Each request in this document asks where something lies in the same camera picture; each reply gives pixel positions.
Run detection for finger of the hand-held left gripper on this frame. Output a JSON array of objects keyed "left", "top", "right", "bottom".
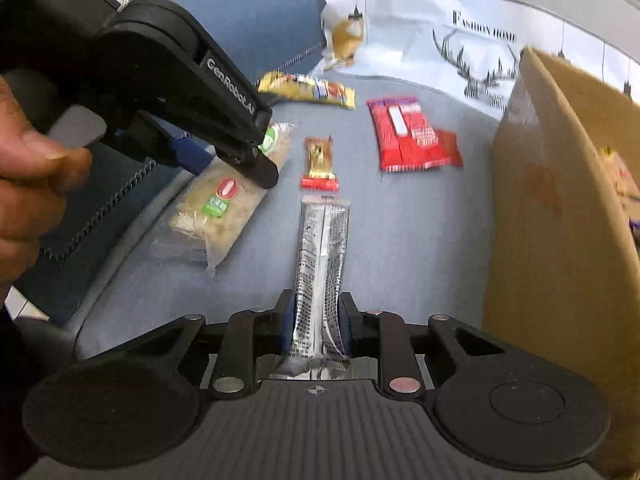
[
  {"left": 215, "top": 141, "right": 280, "bottom": 191},
  {"left": 117, "top": 110, "right": 217, "bottom": 177}
]

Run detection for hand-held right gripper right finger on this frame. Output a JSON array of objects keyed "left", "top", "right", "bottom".
[{"left": 337, "top": 292, "right": 506, "bottom": 400}]

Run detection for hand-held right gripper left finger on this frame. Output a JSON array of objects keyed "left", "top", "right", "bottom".
[{"left": 132, "top": 289, "right": 296, "bottom": 401}]

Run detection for large clear noodle packet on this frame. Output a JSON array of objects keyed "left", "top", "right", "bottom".
[{"left": 150, "top": 160, "right": 271, "bottom": 273}]

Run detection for silver snack packet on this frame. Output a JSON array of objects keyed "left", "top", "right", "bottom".
[{"left": 270, "top": 195, "right": 378, "bottom": 381}]

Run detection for brown cardboard box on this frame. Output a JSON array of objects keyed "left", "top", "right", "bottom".
[{"left": 482, "top": 46, "right": 640, "bottom": 480}]

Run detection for pile of colourful snack packets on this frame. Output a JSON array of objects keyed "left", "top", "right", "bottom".
[{"left": 600, "top": 145, "right": 640, "bottom": 233}]

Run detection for person's left hand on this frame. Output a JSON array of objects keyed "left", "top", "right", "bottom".
[{"left": 0, "top": 77, "right": 94, "bottom": 301}]

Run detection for small clear noodle packet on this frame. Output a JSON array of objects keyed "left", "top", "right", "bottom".
[{"left": 255, "top": 122, "right": 296, "bottom": 171}]

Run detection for small brown candy packet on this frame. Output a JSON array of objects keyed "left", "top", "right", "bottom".
[{"left": 300, "top": 135, "right": 341, "bottom": 192}]

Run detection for yellow snack bar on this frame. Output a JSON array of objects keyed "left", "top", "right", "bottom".
[{"left": 257, "top": 71, "right": 357, "bottom": 110}]

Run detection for blue cushion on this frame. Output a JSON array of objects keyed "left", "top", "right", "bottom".
[{"left": 10, "top": 0, "right": 326, "bottom": 326}]

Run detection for red striped snack packet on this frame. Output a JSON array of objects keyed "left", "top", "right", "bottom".
[{"left": 366, "top": 96, "right": 464, "bottom": 173}]

